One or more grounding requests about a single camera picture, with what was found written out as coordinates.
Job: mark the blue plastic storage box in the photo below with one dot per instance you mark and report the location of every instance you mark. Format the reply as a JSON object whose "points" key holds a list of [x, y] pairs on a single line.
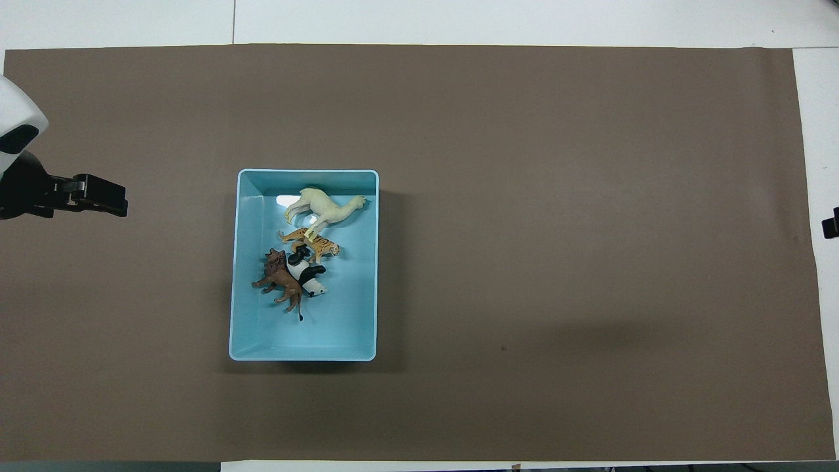
{"points": [[347, 321]]}

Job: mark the cream llama toy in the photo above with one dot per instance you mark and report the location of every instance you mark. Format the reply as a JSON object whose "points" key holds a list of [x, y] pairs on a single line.
{"points": [[324, 208]]}

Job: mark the brown lion toy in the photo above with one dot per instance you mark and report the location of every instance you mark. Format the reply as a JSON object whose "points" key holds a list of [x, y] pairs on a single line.
{"points": [[282, 278]]}

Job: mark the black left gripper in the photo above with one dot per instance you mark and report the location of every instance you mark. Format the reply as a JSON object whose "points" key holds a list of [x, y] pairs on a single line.
{"points": [[29, 193]]}

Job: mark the brown table mat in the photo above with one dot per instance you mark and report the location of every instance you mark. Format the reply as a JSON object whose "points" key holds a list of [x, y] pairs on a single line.
{"points": [[524, 262]]}

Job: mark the orange striped tiger toy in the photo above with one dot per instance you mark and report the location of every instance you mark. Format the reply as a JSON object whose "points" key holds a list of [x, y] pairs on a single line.
{"points": [[321, 246]]}

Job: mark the black and white panda toy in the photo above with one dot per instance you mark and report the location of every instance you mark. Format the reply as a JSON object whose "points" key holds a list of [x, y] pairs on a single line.
{"points": [[299, 269]]}

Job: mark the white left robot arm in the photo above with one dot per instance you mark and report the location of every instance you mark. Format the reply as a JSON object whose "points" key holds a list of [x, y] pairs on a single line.
{"points": [[16, 111]]}

